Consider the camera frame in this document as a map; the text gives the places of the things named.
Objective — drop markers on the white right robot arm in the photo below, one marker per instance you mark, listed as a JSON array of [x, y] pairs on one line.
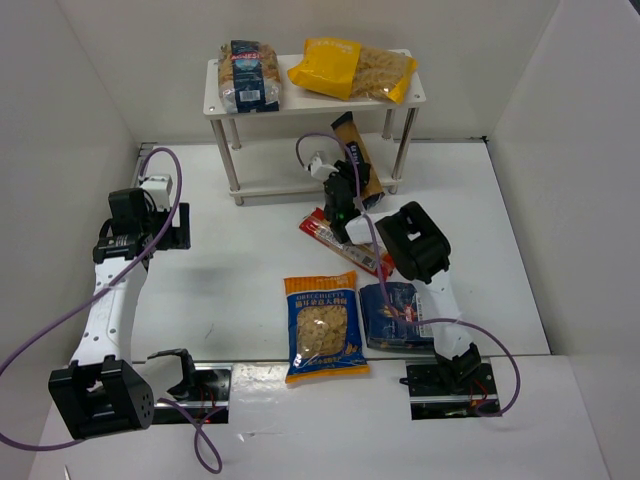
[[419, 251]]

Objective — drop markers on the orange blue orecchiette pasta bag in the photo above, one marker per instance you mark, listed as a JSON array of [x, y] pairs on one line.
[[323, 327]]

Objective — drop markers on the yellow fusilli pasta bag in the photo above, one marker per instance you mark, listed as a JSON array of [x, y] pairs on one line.
[[345, 70]]

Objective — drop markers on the red spaghetti packet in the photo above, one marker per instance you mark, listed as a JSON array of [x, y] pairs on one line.
[[358, 248]]

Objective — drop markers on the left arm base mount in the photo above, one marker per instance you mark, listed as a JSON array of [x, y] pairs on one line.
[[206, 399]]

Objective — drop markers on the dark blue pasta bag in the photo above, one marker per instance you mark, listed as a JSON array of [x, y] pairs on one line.
[[394, 327]]

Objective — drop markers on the brown black spaghetti packet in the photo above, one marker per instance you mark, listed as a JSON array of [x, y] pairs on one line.
[[345, 129]]

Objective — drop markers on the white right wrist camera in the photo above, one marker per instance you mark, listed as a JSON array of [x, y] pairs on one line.
[[319, 167]]

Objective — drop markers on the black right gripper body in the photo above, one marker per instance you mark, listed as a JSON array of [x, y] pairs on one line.
[[345, 176]]

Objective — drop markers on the blue Agnesi pasta bag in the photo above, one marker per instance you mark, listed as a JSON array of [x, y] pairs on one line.
[[248, 77]]

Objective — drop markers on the white two-tier shelf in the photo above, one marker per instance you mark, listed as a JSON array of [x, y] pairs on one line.
[[270, 168]]

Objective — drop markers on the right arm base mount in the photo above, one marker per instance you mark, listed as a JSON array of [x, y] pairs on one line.
[[430, 398]]

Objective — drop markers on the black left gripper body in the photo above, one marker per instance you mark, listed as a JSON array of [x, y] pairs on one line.
[[181, 226]]

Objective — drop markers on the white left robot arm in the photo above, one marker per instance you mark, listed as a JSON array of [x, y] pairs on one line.
[[100, 392]]

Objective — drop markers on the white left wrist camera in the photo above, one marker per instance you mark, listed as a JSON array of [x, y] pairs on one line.
[[157, 189]]

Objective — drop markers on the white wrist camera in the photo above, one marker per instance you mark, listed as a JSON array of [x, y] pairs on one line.
[[319, 167], [157, 189]]

